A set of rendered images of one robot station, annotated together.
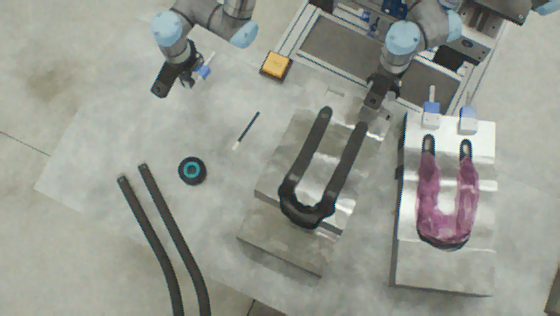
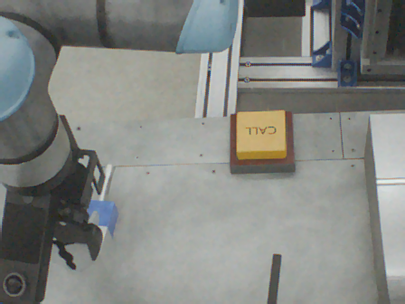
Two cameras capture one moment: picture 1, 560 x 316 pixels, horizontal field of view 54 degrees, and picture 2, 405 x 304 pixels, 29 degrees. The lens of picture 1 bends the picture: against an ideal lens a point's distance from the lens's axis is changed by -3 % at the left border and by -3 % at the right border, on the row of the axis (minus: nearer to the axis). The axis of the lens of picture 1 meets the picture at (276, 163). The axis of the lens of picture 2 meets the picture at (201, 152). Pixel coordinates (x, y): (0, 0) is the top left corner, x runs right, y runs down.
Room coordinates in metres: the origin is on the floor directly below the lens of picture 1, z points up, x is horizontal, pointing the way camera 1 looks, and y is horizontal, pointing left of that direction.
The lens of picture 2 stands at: (0.26, 0.24, 1.64)
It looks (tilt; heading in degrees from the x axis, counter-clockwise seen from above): 56 degrees down; 339
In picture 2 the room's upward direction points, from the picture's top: 11 degrees counter-clockwise
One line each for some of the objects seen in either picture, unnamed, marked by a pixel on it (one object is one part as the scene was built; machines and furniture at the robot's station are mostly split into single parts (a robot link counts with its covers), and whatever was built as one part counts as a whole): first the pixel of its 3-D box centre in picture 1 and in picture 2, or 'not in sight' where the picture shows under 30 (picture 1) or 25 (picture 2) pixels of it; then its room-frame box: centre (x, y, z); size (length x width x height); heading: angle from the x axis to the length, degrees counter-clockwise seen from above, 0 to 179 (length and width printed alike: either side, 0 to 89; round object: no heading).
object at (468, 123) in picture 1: (467, 111); not in sight; (0.51, -0.57, 0.86); 0.13 x 0.05 x 0.05; 165
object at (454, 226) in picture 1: (447, 195); not in sight; (0.27, -0.45, 0.90); 0.26 x 0.18 x 0.08; 165
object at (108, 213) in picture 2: (202, 68); (98, 213); (0.76, 0.19, 0.83); 0.13 x 0.05 x 0.05; 140
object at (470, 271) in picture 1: (446, 200); not in sight; (0.26, -0.46, 0.86); 0.50 x 0.26 x 0.11; 165
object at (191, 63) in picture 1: (182, 59); (51, 182); (0.72, 0.22, 0.98); 0.09 x 0.08 x 0.12; 140
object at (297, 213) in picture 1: (323, 166); not in sight; (0.39, -0.12, 0.92); 0.35 x 0.16 x 0.09; 148
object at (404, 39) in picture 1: (401, 42); not in sight; (0.61, -0.34, 1.14); 0.09 x 0.08 x 0.11; 104
